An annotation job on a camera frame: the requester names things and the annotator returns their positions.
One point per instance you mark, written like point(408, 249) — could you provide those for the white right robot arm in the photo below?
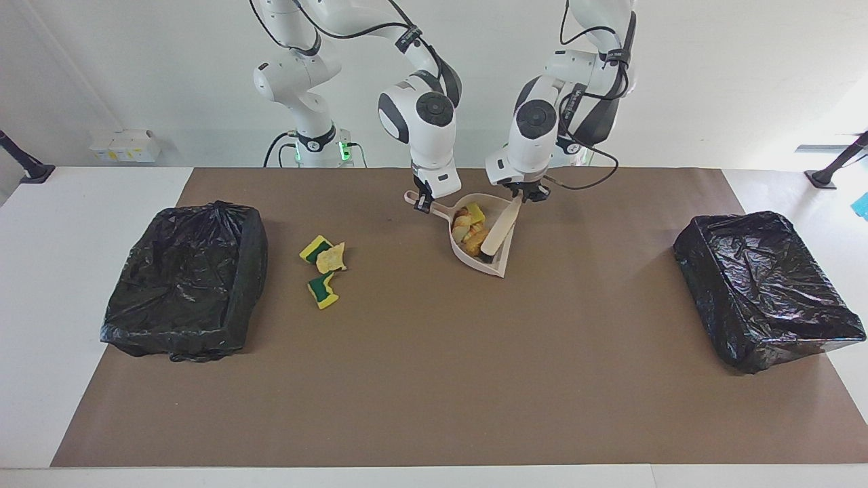
point(430, 129)

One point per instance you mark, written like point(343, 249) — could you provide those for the brown table mat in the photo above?
point(407, 440)

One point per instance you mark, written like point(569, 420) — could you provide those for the yellow green sponge piece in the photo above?
point(324, 291)
point(313, 249)
point(477, 212)

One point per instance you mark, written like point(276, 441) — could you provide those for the cyan object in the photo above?
point(862, 207)

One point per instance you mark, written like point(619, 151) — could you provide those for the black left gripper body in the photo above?
point(530, 185)

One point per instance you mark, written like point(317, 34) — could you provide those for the pale yellow scrap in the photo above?
point(460, 234)
point(332, 259)

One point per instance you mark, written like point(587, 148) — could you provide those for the striped cream orange bread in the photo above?
point(462, 218)

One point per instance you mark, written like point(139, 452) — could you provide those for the orange brown nugget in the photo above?
point(475, 239)

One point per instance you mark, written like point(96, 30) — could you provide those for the beige plastic dustpan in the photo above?
point(498, 264)

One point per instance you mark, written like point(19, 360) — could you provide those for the bin with black bag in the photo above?
point(183, 285)
point(766, 291)

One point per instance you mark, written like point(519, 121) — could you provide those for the white power strip box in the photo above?
point(125, 146)

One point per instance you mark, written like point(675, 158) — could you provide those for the beige hand brush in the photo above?
point(500, 227)

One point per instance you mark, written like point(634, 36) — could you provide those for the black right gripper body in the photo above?
point(421, 188)

